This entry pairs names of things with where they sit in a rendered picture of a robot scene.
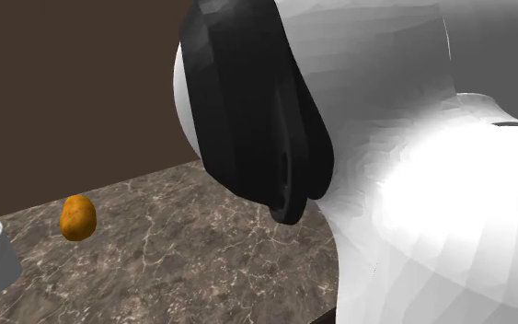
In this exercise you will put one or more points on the brown potato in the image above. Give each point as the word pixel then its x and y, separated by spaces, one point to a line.
pixel 78 218

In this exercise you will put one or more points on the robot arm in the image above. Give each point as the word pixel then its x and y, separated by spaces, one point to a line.
pixel 420 179

